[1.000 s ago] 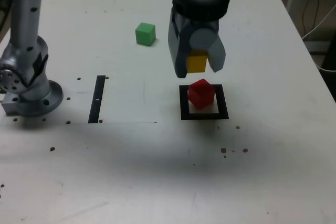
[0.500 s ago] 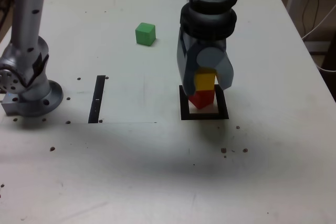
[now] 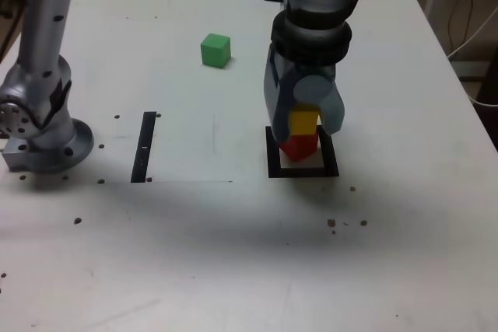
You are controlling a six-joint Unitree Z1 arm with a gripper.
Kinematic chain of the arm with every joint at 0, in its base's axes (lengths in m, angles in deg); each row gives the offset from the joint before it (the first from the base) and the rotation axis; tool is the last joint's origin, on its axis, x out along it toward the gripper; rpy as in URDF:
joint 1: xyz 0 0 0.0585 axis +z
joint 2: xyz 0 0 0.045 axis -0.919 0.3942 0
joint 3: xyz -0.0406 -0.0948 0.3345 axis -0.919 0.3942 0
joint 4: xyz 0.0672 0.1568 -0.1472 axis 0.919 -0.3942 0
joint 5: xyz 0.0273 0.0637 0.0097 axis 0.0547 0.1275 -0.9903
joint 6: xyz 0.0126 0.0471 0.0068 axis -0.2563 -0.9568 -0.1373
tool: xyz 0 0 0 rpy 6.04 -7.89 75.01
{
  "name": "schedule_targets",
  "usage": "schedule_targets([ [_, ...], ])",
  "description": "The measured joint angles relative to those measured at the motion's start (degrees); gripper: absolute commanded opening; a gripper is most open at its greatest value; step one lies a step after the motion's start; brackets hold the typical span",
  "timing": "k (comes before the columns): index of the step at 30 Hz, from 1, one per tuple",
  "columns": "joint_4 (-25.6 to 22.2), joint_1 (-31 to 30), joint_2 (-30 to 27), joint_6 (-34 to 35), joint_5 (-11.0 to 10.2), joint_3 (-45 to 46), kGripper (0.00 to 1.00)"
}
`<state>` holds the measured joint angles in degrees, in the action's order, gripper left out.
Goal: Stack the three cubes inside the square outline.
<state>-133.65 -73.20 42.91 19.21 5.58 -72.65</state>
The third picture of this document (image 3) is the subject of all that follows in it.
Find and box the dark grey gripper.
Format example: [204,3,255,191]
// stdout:
[262,41,346,147]

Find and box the yellow cube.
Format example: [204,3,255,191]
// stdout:
[289,102,321,137]

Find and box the red cube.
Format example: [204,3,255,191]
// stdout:
[279,134,318,163]

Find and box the green cube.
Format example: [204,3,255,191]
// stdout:
[200,33,232,69]

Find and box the black tape square outline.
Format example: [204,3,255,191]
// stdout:
[265,124,340,179]

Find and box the black tape strip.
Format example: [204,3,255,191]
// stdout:
[130,111,157,184]

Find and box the thin black cable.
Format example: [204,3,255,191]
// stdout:
[447,0,475,55]

